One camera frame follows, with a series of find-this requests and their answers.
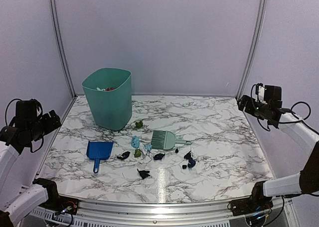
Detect black paper scrap left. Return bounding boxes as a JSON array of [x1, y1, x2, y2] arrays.
[[117, 151, 131, 160]]

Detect dark blue paper scrap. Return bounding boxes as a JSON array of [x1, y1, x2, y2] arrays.
[[153, 153, 165, 160], [184, 151, 192, 160]]

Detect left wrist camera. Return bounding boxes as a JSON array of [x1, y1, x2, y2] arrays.
[[15, 99, 43, 123]]

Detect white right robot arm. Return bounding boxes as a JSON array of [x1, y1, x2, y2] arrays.
[[231, 91, 319, 211]]

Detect green plastic waste bin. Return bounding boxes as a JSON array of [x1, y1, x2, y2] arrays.
[[82, 68, 132, 131]]

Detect left aluminium frame post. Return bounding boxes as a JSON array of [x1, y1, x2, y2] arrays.
[[49, 0, 77, 99]]

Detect dark blue paper scrap centre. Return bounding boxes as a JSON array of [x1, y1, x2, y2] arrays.
[[153, 153, 165, 160]]

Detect green paper scrap near bin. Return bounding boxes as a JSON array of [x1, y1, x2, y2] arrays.
[[135, 120, 144, 129]]

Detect small green paper scrap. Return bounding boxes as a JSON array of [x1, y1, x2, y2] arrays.
[[134, 149, 142, 158]]

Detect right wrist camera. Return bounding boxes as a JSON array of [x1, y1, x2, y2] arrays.
[[255, 83, 282, 108]]

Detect light blue white paper scrap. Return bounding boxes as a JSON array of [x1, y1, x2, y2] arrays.
[[144, 144, 153, 154]]

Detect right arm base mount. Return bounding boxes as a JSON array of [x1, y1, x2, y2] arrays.
[[227, 197, 273, 216]]

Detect aluminium frame post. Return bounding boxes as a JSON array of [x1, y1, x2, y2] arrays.
[[49, 0, 77, 99], [236, 0, 267, 99]]

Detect green hand brush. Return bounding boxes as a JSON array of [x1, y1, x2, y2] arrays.
[[151, 130, 192, 151]]

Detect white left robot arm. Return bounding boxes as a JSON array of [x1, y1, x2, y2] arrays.
[[0, 99, 63, 227]]

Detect black paper scrap front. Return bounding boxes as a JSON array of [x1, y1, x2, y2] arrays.
[[137, 169, 151, 179]]

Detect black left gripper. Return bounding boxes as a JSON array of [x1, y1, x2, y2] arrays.
[[26, 110, 61, 141]]

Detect dark blue paper scrap right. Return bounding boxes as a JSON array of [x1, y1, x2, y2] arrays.
[[184, 151, 192, 160]]

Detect paper scraps inside bin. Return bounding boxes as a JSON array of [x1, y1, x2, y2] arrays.
[[96, 87, 115, 92]]

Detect blue plastic dustpan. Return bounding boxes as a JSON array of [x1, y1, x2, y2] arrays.
[[86, 141, 114, 174]]

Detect aluminium front rail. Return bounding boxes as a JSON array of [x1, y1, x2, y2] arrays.
[[18, 198, 300, 227]]

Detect right aluminium frame post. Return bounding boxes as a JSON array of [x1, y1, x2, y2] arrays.
[[236, 0, 267, 99]]

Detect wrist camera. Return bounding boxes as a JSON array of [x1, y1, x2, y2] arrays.
[[255, 83, 282, 108], [15, 99, 43, 123]]

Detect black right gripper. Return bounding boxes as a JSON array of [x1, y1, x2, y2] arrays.
[[237, 95, 270, 120]]

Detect blue black paper scrap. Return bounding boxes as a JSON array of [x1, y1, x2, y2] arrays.
[[182, 158, 196, 169]]

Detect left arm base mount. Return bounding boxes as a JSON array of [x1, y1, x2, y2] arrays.
[[39, 195, 80, 215]]

